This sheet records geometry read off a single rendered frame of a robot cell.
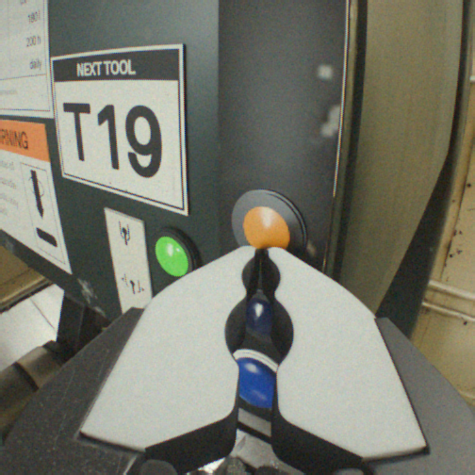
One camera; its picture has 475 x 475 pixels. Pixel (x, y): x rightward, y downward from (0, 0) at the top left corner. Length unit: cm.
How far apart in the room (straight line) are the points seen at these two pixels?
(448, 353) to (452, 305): 21
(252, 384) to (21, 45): 23
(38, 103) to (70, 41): 5
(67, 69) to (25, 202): 13
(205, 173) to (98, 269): 12
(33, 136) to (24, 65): 5
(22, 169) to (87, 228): 8
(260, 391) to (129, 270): 9
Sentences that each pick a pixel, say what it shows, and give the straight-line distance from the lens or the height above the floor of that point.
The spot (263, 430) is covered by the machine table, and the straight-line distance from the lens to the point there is 103.
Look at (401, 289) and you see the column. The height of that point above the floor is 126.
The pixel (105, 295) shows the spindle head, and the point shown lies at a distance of 25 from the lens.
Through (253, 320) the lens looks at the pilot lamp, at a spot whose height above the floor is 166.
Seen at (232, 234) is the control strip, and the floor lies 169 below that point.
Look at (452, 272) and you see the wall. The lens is 130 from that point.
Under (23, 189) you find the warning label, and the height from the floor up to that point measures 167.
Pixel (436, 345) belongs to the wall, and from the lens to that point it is 147.
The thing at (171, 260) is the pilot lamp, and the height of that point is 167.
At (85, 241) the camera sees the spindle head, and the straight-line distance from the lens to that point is 24.
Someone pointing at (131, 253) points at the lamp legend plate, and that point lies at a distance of 21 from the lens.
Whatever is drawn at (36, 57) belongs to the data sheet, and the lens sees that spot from 24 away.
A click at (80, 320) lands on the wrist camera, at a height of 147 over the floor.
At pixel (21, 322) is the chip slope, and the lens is 163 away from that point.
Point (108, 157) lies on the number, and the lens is 19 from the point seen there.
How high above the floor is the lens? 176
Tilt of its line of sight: 28 degrees down
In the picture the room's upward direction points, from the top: 1 degrees clockwise
